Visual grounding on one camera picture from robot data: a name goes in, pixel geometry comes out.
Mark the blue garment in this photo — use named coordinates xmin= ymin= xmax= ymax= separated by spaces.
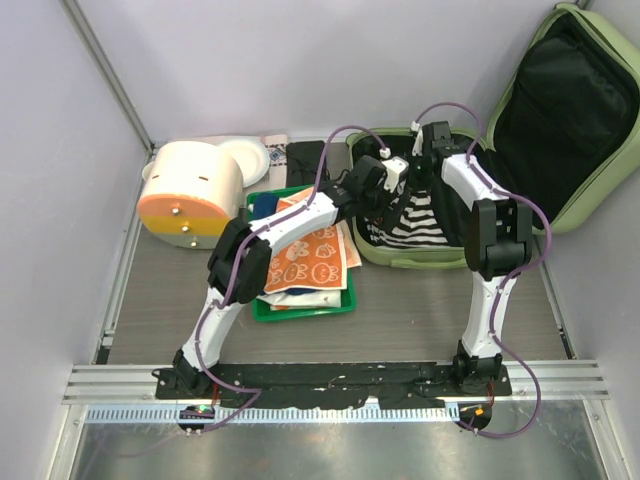
xmin=249 ymin=192 xmax=314 ymax=296

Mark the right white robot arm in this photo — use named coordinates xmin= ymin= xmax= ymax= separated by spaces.
xmin=410 ymin=121 xmax=533 ymax=395

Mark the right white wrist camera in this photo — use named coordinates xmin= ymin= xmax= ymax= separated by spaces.
xmin=410 ymin=121 xmax=424 ymax=157

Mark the orange cartoon print towel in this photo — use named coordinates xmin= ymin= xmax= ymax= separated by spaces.
xmin=265 ymin=220 xmax=362 ymax=294

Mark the patterned cloth placemat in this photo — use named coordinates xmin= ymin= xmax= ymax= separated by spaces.
xmin=259 ymin=134 xmax=289 ymax=191

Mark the white slotted cable duct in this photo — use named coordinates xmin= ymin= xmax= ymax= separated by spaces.
xmin=85 ymin=403 xmax=459 ymax=425

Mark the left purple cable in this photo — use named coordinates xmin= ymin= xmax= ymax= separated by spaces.
xmin=94 ymin=125 xmax=391 ymax=432

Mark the white paper plate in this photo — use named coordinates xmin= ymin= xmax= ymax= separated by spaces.
xmin=219 ymin=138 xmax=270 ymax=188

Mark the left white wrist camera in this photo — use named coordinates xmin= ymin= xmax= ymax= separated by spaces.
xmin=382 ymin=156 xmax=409 ymax=193

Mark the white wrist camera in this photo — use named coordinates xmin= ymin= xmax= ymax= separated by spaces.
xmin=382 ymin=156 xmax=409 ymax=193
xmin=410 ymin=121 xmax=424 ymax=157

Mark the purple cable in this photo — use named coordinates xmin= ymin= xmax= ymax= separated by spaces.
xmin=410 ymin=102 xmax=554 ymax=441
xmin=94 ymin=125 xmax=391 ymax=432

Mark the green plastic tray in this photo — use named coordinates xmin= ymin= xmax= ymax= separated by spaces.
xmin=245 ymin=184 xmax=361 ymax=324

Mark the green hard-shell suitcase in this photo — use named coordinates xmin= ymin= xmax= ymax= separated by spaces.
xmin=353 ymin=3 xmax=639 ymax=269

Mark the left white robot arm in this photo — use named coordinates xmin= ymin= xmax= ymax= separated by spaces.
xmin=172 ymin=155 xmax=408 ymax=399

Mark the black white striped shirt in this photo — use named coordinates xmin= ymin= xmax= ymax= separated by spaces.
xmin=356 ymin=190 xmax=448 ymax=249

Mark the cream round drawer cabinet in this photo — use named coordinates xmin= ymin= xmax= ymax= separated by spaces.
xmin=137 ymin=141 xmax=243 ymax=250

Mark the white garment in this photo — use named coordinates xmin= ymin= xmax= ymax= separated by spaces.
xmin=258 ymin=290 xmax=342 ymax=309

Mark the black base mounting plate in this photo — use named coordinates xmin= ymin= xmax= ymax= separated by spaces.
xmin=152 ymin=362 xmax=512 ymax=410

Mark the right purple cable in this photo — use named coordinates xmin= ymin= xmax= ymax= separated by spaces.
xmin=410 ymin=102 xmax=554 ymax=441

